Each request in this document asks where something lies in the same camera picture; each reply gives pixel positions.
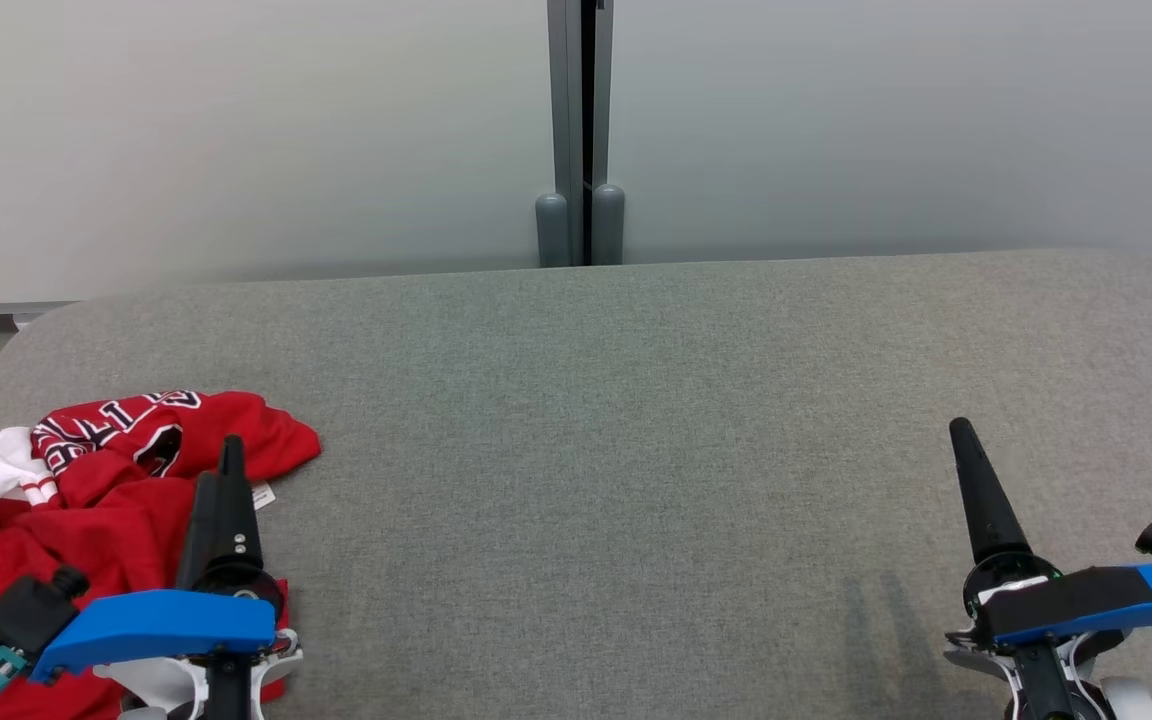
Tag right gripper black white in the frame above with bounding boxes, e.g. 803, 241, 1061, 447
944, 417, 1127, 720

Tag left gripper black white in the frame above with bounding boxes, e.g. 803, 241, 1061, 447
96, 435, 304, 720

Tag red shorts with white stripe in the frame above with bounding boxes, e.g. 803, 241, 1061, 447
0, 470, 292, 720

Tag red Bulls basketball jersey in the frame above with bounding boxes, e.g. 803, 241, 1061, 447
0, 390, 323, 531

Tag blue left camera mount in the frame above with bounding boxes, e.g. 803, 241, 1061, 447
29, 588, 278, 684

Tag grey cylindrical post foot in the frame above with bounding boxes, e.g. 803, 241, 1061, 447
535, 193, 571, 269
591, 184, 626, 266

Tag grey vertical partition post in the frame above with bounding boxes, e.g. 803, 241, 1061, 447
547, 0, 615, 267

